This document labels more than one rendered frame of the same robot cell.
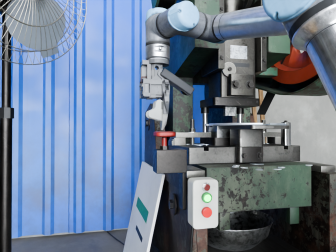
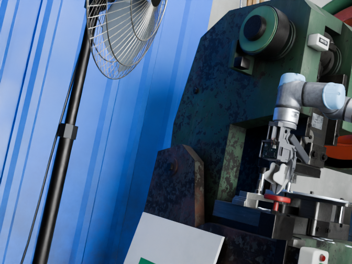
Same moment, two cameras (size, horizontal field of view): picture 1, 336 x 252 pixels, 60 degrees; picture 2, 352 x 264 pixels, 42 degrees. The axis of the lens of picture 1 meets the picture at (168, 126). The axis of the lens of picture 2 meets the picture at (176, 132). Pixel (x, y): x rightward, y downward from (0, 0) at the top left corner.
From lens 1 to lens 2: 0.90 m
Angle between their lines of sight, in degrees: 24
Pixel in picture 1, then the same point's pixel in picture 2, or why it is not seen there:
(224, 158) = (298, 228)
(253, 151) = (323, 226)
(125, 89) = (94, 103)
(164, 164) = (278, 229)
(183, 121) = (230, 176)
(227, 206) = not seen: outside the picture
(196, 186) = (315, 256)
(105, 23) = not seen: hidden behind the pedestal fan
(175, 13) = (333, 94)
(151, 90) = (282, 154)
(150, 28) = (292, 92)
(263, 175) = (336, 251)
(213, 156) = not seen: hidden behind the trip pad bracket
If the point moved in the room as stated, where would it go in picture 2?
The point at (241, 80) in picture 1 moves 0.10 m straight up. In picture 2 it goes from (317, 151) to (321, 124)
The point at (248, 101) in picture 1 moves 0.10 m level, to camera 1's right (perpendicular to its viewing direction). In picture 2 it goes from (314, 172) to (334, 176)
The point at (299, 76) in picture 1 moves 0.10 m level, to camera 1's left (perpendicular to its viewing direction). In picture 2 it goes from (344, 153) to (326, 149)
